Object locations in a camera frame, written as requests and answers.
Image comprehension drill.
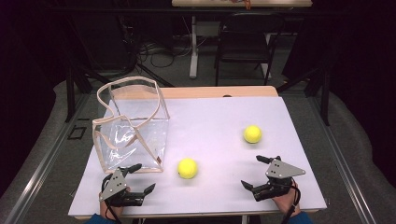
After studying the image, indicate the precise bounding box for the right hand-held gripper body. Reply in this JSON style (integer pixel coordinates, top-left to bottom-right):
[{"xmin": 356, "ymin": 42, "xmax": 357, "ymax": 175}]
[{"xmin": 252, "ymin": 159, "xmax": 307, "ymax": 203}]

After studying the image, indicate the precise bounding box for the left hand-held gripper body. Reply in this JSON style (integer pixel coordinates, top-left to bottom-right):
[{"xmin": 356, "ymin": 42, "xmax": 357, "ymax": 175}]
[{"xmin": 99, "ymin": 167, "xmax": 148, "ymax": 208}]

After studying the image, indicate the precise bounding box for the yellow tennis ball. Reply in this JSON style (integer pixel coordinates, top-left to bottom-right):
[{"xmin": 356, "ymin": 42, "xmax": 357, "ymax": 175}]
[
  {"xmin": 177, "ymin": 157, "xmax": 199, "ymax": 180},
  {"xmin": 243, "ymin": 124, "xmax": 263, "ymax": 145}
]

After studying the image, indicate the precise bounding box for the clear plastic bag beige trim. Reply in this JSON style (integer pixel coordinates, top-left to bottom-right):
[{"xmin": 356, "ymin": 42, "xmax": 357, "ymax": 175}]
[{"xmin": 92, "ymin": 76, "xmax": 171, "ymax": 175}]

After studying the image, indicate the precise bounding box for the person's left hand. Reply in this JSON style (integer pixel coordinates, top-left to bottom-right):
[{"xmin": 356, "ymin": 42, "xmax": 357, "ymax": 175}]
[{"xmin": 98, "ymin": 186, "xmax": 132, "ymax": 219}]

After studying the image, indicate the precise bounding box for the person's right hand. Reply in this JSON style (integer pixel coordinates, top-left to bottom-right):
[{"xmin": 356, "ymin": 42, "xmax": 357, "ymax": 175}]
[{"xmin": 271, "ymin": 182, "xmax": 302, "ymax": 216}]

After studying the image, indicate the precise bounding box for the white table mat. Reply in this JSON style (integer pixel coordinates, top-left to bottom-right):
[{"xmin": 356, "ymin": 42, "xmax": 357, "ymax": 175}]
[{"xmin": 67, "ymin": 95, "xmax": 328, "ymax": 217}]

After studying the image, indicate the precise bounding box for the light wooden table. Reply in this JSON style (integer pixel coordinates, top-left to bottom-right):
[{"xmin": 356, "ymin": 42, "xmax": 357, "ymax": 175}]
[{"xmin": 74, "ymin": 85, "xmax": 318, "ymax": 221}]

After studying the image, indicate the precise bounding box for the black folding chair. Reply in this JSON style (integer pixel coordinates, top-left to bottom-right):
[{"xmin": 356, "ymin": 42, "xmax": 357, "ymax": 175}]
[{"xmin": 214, "ymin": 12, "xmax": 286, "ymax": 87}]

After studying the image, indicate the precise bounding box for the wooden desk with white legs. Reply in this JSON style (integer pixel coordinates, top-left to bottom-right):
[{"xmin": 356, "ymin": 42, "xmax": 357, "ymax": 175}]
[{"xmin": 171, "ymin": 0, "xmax": 313, "ymax": 79}]

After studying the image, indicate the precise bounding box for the left hand-held gripper black cable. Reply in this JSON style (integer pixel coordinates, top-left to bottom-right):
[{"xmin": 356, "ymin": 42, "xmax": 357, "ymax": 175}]
[{"xmin": 100, "ymin": 174, "xmax": 123, "ymax": 224}]

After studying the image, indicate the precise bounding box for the hand-held gripper black cable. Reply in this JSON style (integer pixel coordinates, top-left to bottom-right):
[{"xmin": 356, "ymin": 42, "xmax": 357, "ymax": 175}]
[
  {"xmin": 280, "ymin": 178, "xmax": 302, "ymax": 224},
  {"xmin": 100, "ymin": 174, "xmax": 123, "ymax": 224}
]

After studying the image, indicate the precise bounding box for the right hand-held gripper black cable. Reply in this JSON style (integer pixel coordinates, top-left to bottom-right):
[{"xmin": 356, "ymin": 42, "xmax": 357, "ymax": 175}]
[{"xmin": 280, "ymin": 178, "xmax": 302, "ymax": 224}]

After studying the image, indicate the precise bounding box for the metal floor rail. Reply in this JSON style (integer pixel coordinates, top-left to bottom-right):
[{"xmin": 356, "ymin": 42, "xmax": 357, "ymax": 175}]
[
  {"xmin": 3, "ymin": 92, "xmax": 92, "ymax": 224},
  {"xmin": 306, "ymin": 95, "xmax": 378, "ymax": 224}
]

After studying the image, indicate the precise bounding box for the tangle of floor cables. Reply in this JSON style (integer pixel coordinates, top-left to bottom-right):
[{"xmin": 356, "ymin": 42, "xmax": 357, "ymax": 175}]
[{"xmin": 136, "ymin": 38, "xmax": 194, "ymax": 69}]

